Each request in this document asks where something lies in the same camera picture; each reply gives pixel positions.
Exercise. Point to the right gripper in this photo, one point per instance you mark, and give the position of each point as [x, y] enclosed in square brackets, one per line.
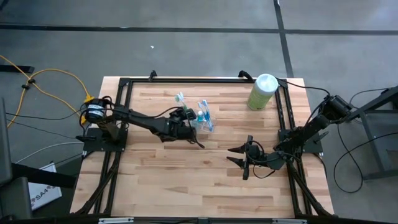
[247, 172]

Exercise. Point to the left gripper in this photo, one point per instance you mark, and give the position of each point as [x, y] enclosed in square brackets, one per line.
[180, 132]

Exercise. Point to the teal bottle white cap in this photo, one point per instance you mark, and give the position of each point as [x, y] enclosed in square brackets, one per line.
[200, 116]

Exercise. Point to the blue white toothbrush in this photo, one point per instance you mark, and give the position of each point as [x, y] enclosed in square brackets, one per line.
[201, 104]
[209, 119]
[204, 102]

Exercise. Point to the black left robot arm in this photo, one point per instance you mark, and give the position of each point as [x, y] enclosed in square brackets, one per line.
[140, 118]

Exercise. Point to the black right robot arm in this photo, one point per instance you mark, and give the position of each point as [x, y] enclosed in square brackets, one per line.
[311, 124]

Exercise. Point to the clear acrylic organizer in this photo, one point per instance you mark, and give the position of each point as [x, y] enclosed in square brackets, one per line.
[202, 127]

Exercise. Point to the green disinfecting wipes canister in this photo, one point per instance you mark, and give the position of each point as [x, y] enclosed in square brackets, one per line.
[262, 91]

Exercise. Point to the black metal stand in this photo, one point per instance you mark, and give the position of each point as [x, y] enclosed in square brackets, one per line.
[373, 105]

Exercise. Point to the black leg bar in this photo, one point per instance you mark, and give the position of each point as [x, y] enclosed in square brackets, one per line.
[40, 177]

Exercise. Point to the white printed cardboard box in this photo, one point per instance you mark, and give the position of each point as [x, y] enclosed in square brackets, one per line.
[43, 196]

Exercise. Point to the black stand foot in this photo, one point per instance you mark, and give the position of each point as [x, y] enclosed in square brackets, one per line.
[15, 68]

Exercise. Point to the grey equipment case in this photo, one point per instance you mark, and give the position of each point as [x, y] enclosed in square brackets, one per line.
[15, 199]

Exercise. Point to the black metal table frame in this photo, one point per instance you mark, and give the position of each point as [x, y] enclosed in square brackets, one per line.
[202, 80]

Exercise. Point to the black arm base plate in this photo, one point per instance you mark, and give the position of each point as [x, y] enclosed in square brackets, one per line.
[315, 146]
[90, 144]

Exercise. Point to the silver edge bracket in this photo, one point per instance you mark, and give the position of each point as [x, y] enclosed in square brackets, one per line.
[116, 220]
[289, 221]

